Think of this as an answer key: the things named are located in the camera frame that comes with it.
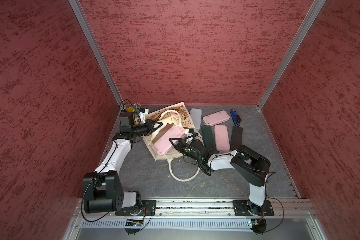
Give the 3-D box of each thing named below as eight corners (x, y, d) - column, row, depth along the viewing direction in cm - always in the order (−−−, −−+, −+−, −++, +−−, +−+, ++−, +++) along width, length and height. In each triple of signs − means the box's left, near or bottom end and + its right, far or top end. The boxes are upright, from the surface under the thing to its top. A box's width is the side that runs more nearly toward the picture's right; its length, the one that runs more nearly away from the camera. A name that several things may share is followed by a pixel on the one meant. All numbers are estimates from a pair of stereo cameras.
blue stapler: (233, 126, 111) (235, 122, 108) (230, 112, 120) (231, 108, 117) (240, 126, 111) (242, 122, 108) (236, 112, 120) (237, 108, 117)
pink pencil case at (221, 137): (217, 150, 97) (217, 148, 95) (213, 127, 110) (214, 125, 107) (230, 150, 97) (231, 148, 95) (225, 127, 110) (226, 125, 108)
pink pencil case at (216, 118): (207, 127, 109) (207, 125, 107) (201, 119, 114) (201, 117, 112) (230, 118, 114) (231, 117, 113) (224, 111, 120) (224, 109, 118)
